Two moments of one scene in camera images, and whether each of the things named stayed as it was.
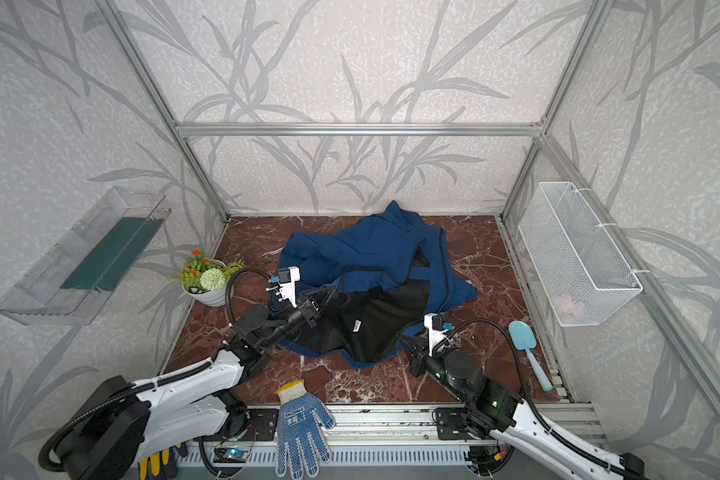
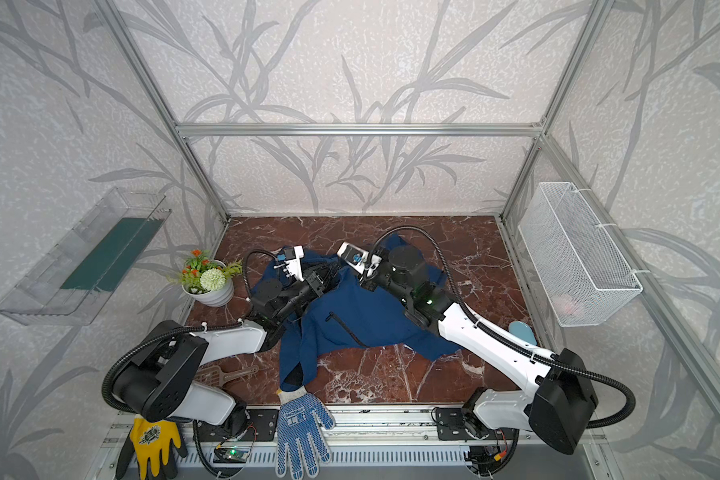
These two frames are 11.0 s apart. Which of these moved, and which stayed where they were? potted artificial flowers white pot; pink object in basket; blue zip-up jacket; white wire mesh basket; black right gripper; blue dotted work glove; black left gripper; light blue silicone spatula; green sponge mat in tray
Moved: black left gripper; black right gripper; blue zip-up jacket
Stayed: green sponge mat in tray; potted artificial flowers white pot; pink object in basket; blue dotted work glove; white wire mesh basket; light blue silicone spatula
